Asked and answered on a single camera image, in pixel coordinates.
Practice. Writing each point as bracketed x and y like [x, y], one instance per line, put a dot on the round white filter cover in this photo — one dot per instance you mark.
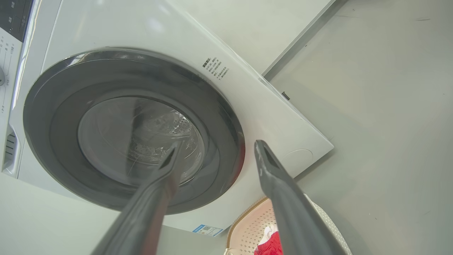
[300, 160]

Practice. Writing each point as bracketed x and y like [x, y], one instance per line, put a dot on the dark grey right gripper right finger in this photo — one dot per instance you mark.
[290, 212]

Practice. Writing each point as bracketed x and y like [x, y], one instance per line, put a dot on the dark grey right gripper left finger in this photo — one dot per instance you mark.
[148, 209]

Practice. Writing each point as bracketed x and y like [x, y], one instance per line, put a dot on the white garment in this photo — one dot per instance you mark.
[266, 235]

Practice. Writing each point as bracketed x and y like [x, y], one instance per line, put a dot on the blue energy label sticker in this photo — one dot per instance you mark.
[208, 230]

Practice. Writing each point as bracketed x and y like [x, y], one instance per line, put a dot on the dark round washing machine door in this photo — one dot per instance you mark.
[60, 117]

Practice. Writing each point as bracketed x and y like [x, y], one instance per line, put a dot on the cream perforated plastic laundry basket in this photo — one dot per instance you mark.
[247, 230]

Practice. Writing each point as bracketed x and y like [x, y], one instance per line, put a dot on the black washer control panel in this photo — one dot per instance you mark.
[14, 14]

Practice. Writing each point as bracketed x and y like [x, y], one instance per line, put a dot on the red garment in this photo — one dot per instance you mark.
[270, 247]

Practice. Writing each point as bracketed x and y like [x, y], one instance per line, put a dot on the white front-load washing machine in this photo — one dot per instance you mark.
[254, 106]

